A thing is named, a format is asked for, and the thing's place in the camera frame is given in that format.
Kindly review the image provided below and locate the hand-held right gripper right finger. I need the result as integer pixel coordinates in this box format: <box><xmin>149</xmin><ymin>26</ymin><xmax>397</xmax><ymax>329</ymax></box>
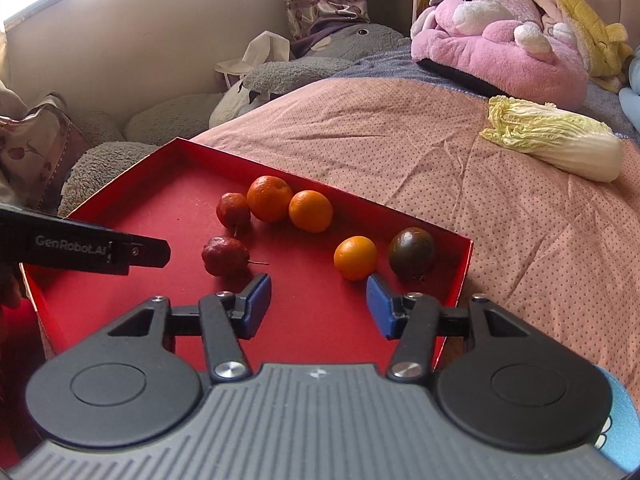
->
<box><xmin>366</xmin><ymin>275</ymin><xmax>543</xmax><ymax>381</ymax></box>

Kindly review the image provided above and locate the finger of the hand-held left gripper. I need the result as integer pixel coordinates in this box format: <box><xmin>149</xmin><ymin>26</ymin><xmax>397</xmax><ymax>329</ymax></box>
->
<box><xmin>112</xmin><ymin>240</ymin><xmax>171</xmax><ymax>269</ymax></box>

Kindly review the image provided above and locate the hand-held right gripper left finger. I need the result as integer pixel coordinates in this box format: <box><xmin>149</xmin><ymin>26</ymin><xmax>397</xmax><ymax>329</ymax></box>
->
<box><xmin>95</xmin><ymin>273</ymin><xmax>273</xmax><ymax>383</ymax></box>

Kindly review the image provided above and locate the red tray box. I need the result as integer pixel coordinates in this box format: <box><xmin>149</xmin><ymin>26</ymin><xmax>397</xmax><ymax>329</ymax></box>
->
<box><xmin>20</xmin><ymin>136</ymin><xmax>474</xmax><ymax>361</ymax></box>

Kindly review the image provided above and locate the small red apple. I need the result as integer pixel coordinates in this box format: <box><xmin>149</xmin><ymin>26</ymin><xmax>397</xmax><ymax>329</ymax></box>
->
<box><xmin>216</xmin><ymin>192</ymin><xmax>252</xmax><ymax>228</ymax></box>
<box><xmin>201</xmin><ymin>236</ymin><xmax>269</xmax><ymax>277</ymax></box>

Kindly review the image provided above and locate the dark purple passion fruit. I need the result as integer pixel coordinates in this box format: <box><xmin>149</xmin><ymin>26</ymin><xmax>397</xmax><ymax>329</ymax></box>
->
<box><xmin>388</xmin><ymin>227</ymin><xmax>436</xmax><ymax>281</ymax></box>

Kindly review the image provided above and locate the reddish orange tangerine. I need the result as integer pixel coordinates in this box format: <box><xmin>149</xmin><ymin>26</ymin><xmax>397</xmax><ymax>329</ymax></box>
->
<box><xmin>246</xmin><ymin>175</ymin><xmax>294</xmax><ymax>224</ymax></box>

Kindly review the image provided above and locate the blue flower plate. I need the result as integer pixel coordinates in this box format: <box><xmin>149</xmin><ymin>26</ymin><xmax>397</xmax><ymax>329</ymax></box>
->
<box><xmin>592</xmin><ymin>365</ymin><xmax>640</xmax><ymax>473</ymax></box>

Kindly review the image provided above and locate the grey plush cushion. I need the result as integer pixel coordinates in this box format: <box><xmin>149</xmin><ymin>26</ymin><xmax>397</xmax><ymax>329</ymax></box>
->
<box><xmin>124</xmin><ymin>94</ymin><xmax>226</xmax><ymax>147</ymax></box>
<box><xmin>57</xmin><ymin>141</ymin><xmax>162</xmax><ymax>218</ymax></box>
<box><xmin>70</xmin><ymin>109</ymin><xmax>127</xmax><ymax>147</ymax></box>

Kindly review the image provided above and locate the pink and grey bed sheet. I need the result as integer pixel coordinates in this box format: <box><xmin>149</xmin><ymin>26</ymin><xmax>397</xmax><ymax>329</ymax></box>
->
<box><xmin>192</xmin><ymin>45</ymin><xmax>640</xmax><ymax>386</ymax></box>

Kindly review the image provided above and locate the white tote bag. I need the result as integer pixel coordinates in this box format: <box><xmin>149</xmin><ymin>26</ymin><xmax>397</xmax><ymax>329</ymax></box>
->
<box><xmin>215</xmin><ymin>31</ymin><xmax>292</xmax><ymax>91</ymax></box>

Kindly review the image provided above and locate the napa cabbage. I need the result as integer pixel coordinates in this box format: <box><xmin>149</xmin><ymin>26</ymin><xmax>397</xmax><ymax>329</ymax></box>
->
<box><xmin>480</xmin><ymin>95</ymin><xmax>625</xmax><ymax>183</ymax></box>

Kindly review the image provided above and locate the grey plush toy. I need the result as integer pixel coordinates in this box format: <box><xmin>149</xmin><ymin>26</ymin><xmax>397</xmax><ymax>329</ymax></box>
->
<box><xmin>209</xmin><ymin>22</ymin><xmax>411</xmax><ymax>128</ymax></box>

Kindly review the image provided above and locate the pink rabbit plush toy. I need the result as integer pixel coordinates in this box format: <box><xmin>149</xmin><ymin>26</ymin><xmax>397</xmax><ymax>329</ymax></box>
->
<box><xmin>410</xmin><ymin>0</ymin><xmax>590</xmax><ymax>111</ymax></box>

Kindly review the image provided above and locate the light blue blanket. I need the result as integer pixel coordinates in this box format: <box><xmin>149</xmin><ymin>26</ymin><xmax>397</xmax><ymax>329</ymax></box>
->
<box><xmin>619</xmin><ymin>45</ymin><xmax>640</xmax><ymax>136</ymax></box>

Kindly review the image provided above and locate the yellow plush blanket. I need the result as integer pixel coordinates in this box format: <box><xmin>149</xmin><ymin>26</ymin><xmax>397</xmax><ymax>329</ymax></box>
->
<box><xmin>530</xmin><ymin>0</ymin><xmax>635</xmax><ymax>93</ymax></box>

